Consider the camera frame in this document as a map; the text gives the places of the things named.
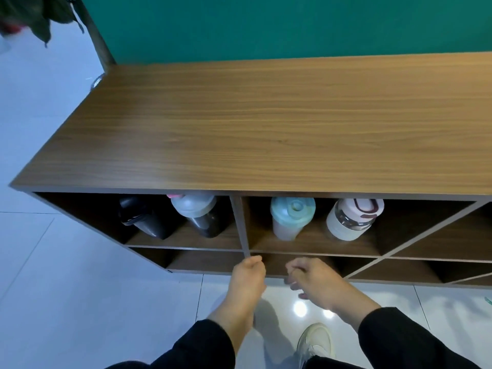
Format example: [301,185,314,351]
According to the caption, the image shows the person's right hand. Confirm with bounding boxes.
[284,257,370,310]

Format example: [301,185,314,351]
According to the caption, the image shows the person's left hand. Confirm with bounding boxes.
[227,255,267,315]

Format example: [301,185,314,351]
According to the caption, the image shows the person's right forearm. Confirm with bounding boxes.
[307,292,481,369]

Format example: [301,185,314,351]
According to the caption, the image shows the person's left forearm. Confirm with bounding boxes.
[108,303,255,369]

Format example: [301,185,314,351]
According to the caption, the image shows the teal lid shaker bottle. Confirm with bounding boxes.
[270,197,316,242]

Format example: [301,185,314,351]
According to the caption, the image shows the white sneaker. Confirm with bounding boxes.
[296,323,336,360]

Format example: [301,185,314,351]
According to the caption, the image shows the grey lid dark bottle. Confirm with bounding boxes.
[167,193,227,239]

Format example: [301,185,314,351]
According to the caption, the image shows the white sleeved glass bottle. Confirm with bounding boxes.
[326,198,385,242]

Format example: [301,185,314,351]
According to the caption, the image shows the black shaker bottle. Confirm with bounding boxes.
[118,196,174,240]

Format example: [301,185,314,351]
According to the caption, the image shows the wooden shelf cabinet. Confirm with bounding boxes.
[9,52,492,290]

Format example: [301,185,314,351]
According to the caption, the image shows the green leafy plant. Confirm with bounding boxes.
[0,0,85,46]

